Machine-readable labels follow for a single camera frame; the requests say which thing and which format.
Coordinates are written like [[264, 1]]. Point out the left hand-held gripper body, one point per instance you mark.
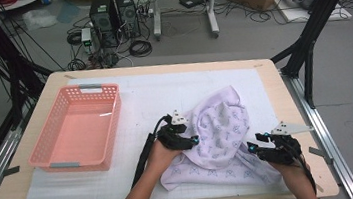
[[168, 137]]

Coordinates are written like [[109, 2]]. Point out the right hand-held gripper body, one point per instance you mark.
[[281, 154]]

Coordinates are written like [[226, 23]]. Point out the lavender printed cloth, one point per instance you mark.
[[217, 125]]

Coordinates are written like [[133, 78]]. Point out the pink plastic basket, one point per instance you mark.
[[78, 134]]

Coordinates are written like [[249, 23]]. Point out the person's right hand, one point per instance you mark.
[[293, 173]]

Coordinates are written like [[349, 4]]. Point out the person's left hand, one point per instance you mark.
[[159, 158]]

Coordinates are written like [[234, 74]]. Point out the white grid mat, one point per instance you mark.
[[163, 87]]

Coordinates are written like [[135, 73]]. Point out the white metal stand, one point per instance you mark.
[[156, 14]]

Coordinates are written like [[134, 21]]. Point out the white floor board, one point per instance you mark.
[[292, 16]]

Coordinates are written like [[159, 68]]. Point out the white power unit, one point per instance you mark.
[[86, 37]]

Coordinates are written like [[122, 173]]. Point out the slim black computer tower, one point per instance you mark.
[[127, 14]]

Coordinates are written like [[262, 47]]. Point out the large black computer tower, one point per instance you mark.
[[103, 17]]

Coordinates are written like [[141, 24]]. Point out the clear plastic bag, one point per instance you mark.
[[39, 19]]

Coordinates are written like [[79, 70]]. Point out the white round table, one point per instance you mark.
[[22, 3]]

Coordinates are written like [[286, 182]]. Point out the grey metal bracket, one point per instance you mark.
[[321, 154], [6, 173]]

